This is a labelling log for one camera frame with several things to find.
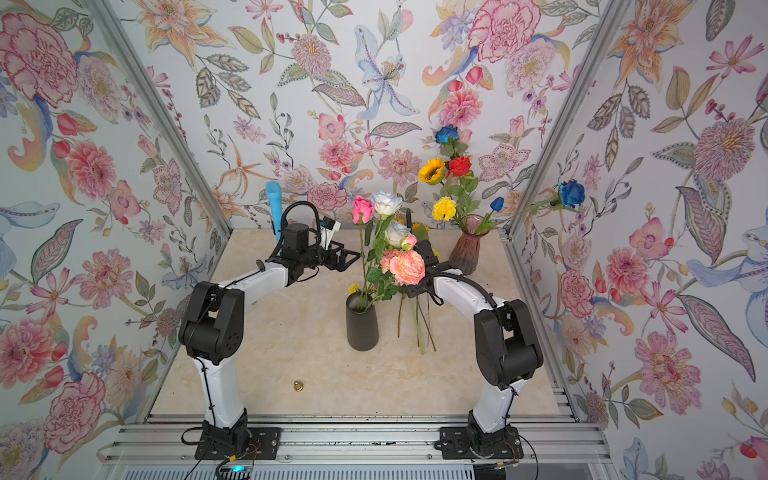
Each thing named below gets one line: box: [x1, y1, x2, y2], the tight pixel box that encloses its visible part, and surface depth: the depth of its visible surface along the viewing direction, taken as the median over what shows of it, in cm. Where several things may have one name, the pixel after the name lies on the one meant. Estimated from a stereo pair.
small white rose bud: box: [384, 221, 411, 248], surface depth 68 cm
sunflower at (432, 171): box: [418, 157, 446, 185], surface depth 83 cm
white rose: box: [372, 191, 403, 216], surface depth 65 cm
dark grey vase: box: [346, 291, 379, 351], surface depth 86 cm
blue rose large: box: [529, 179, 586, 215], surface depth 72 cm
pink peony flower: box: [389, 250, 426, 286], surface depth 59 cm
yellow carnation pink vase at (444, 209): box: [432, 196, 457, 221], surface depth 84 cm
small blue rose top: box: [435, 124, 460, 143], surface depth 90 cm
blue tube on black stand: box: [266, 181, 283, 244], surface depth 96 cm
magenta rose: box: [352, 196, 374, 225], surface depth 64 cm
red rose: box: [446, 156, 472, 179], surface depth 87 cm
